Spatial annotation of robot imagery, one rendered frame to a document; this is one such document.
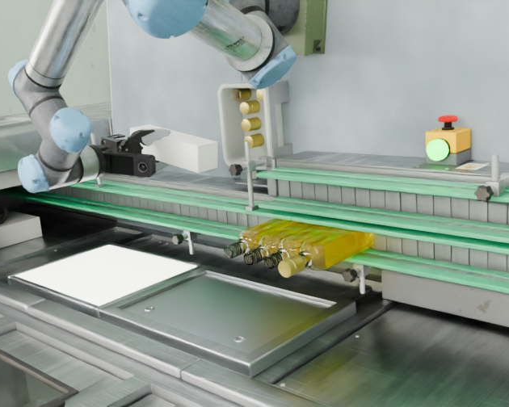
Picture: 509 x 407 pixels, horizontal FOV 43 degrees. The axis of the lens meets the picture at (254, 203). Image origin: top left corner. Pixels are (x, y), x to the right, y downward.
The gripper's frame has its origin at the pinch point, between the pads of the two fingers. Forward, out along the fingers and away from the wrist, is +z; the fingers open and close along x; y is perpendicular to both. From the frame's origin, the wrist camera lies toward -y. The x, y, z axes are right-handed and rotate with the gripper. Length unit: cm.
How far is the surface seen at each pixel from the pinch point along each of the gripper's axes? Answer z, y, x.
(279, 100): 30.6, -7.5, -8.6
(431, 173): 22, -56, -2
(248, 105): 28.4, 1.0, -6.4
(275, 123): 28.4, -8.3, -3.2
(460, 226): 16, -66, 6
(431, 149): 24, -54, -6
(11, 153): -2, 71, 15
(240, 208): 13.6, -10.6, 15.7
